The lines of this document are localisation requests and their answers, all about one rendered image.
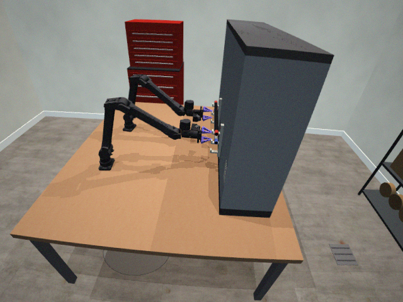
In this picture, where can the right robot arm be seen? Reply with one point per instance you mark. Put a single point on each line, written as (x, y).
(121, 104)

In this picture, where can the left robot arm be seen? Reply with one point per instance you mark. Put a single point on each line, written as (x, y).
(146, 82)

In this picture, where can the black metal bar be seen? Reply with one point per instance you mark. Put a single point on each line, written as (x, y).
(216, 132)

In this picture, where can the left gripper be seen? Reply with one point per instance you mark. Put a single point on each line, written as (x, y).
(204, 110)

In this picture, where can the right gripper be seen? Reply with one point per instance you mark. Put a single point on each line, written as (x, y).
(198, 134)

